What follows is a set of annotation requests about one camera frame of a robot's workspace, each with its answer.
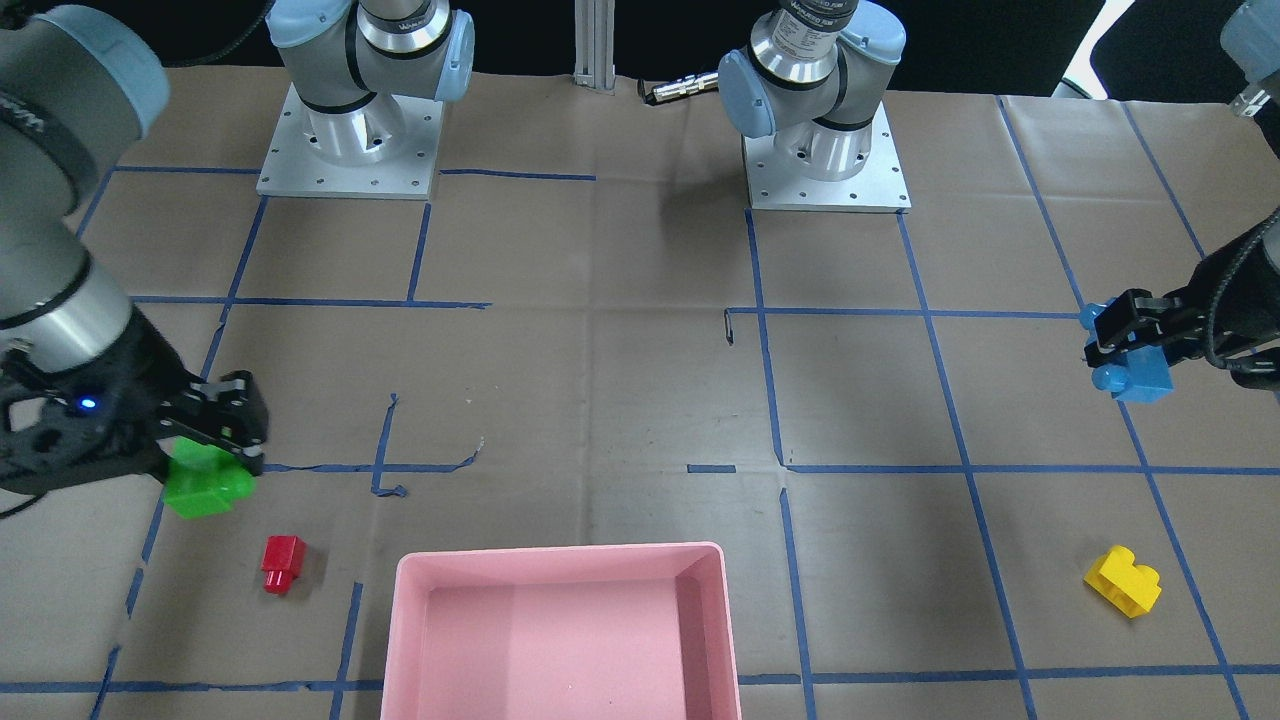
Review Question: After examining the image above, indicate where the blue toy block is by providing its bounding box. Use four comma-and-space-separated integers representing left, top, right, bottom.
1079, 309, 1174, 404

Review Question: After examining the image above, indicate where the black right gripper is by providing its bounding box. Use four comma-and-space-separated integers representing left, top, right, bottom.
67, 310, 270, 480

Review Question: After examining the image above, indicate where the green toy block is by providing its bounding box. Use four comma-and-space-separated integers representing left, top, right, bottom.
161, 438, 256, 519

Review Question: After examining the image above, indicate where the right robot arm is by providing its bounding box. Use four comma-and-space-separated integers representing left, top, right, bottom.
1, 1, 476, 496

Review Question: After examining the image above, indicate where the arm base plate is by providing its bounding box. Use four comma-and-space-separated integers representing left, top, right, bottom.
742, 104, 913, 214
256, 88, 445, 201

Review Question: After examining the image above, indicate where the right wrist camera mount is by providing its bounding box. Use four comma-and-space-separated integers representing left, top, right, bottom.
0, 370, 172, 501

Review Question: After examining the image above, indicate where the pink plastic box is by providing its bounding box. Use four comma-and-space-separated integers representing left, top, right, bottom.
380, 541, 742, 719

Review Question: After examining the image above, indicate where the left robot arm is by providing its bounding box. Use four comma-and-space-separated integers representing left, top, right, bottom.
718, 1, 1277, 393

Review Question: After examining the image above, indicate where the aluminium profile post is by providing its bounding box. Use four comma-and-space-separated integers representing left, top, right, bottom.
572, 0, 616, 95

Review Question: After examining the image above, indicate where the metal cable connector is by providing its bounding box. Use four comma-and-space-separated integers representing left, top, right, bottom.
636, 70, 719, 108

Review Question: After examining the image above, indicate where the yellow toy block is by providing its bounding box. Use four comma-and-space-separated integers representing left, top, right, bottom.
1083, 544, 1164, 619

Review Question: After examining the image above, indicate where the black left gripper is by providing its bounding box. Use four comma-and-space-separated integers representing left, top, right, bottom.
1084, 211, 1279, 375

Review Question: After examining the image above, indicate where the red toy block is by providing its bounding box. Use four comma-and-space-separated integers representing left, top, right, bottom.
260, 536, 307, 596

